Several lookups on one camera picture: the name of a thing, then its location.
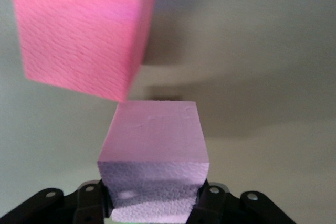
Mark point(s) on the red foam cube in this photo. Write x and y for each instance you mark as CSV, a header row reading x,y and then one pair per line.
x,y
78,37

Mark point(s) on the light pink foam cube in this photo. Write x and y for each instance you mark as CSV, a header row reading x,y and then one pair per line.
x,y
155,142

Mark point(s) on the brown table cover mat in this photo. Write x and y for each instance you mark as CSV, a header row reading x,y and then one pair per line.
x,y
262,51

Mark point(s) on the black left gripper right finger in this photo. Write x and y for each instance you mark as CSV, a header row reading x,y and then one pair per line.
x,y
236,211

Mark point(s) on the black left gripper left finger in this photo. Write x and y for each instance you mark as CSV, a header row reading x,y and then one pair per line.
x,y
52,208

